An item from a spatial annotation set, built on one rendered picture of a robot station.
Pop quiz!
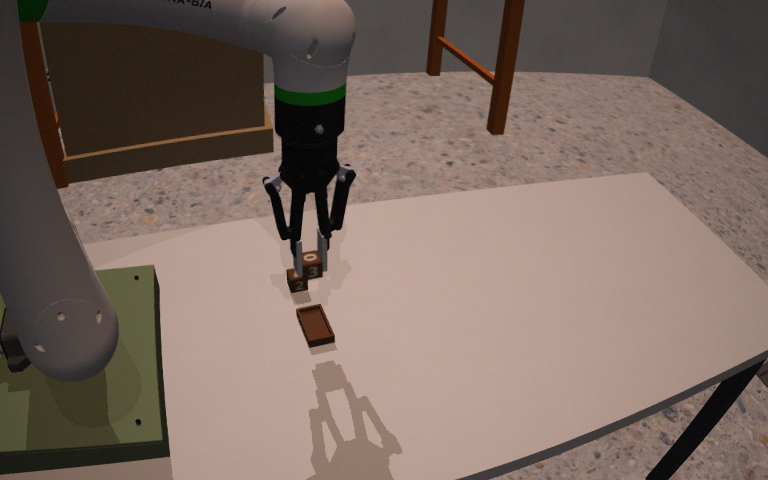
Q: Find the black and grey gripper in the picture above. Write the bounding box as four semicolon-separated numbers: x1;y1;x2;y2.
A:
262;136;356;277

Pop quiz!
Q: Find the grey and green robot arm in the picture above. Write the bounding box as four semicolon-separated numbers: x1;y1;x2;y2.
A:
0;0;356;382

